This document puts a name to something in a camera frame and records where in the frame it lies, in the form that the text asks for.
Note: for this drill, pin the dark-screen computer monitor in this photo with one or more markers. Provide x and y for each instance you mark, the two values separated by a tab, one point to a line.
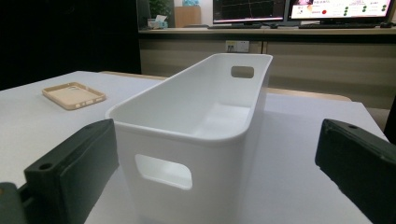
249	9

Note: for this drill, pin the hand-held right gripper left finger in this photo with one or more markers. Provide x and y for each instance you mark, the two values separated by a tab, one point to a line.
77	161

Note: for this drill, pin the green plant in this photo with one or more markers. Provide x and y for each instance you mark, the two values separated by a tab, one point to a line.
160	6

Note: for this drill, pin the black keyboard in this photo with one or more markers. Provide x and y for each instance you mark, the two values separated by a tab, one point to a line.
235	26
337	26

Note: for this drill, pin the beige panelled desk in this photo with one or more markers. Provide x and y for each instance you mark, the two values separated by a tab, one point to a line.
327	62

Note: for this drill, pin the white plastic bin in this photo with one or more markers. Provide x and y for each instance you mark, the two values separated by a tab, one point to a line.
186	102

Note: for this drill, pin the dark curtain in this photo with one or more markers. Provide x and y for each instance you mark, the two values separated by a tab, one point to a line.
391	121

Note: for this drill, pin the black computer mouse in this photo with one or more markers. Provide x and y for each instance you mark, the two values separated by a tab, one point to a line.
386	25

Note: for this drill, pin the beige phone case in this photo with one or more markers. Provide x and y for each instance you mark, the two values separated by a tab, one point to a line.
71	95

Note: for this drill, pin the tissue box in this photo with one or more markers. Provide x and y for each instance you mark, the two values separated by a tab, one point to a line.
157	23

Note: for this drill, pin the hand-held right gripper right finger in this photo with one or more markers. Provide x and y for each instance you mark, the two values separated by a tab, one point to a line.
364	168

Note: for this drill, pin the white wall socket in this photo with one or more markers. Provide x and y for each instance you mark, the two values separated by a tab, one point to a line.
237	46

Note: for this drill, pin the bright-screen computer monitor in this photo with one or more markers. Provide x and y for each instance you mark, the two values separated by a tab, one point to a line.
339	7

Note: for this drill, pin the brown cardboard box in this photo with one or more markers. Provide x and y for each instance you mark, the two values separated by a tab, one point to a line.
187	17

